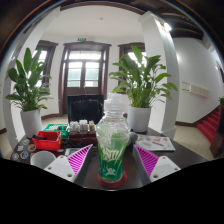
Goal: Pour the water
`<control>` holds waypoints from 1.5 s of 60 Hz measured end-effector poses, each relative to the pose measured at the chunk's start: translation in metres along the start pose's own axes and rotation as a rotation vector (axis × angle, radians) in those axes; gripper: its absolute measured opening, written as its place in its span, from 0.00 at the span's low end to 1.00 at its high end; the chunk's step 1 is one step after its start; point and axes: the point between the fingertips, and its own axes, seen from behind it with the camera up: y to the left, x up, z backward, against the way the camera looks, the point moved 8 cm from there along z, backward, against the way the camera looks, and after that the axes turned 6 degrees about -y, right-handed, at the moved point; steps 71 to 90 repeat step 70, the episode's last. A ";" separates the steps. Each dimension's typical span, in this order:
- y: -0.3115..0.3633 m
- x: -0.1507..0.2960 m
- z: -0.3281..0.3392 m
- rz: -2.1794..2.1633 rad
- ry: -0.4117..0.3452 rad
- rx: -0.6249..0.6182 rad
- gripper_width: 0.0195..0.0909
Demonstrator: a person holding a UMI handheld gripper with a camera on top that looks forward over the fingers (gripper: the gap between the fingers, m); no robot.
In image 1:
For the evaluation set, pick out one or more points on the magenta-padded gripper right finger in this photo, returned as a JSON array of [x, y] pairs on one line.
[[163, 168]]

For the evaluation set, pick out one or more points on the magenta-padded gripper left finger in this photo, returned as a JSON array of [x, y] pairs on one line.
[[61, 168]]

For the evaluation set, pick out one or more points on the clear green-labelled drink bottle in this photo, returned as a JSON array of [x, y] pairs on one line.
[[112, 150]]

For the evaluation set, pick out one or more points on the white ceramic mug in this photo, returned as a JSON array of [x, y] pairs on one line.
[[42, 159]]

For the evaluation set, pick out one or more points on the printed white booklet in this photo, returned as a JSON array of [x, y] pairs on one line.
[[155, 142]]

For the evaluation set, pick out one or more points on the red plastic basket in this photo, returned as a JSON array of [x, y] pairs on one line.
[[48, 140]]

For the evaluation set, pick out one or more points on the flat round red coaster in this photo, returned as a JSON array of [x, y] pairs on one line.
[[100, 181]]

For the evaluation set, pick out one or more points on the green flat box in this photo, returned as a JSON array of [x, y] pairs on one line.
[[55, 127]]

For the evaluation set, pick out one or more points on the dark tray of small jars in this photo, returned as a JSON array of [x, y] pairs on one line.
[[81, 131]]

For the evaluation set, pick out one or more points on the green plant in white pot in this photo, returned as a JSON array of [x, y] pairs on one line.
[[31, 123], [139, 118]]

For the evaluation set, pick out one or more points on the black chair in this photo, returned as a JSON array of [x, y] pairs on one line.
[[85, 110]]

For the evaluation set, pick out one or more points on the red carpeted staircase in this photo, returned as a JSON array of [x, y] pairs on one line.
[[210, 125]]

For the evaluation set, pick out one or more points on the dark wooden double door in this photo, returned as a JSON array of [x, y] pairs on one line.
[[85, 96]]

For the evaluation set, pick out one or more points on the dark-framed window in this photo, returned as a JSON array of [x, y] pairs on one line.
[[45, 56], [128, 55]]

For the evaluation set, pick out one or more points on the green exit sign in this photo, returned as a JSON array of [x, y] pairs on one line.
[[81, 39]]

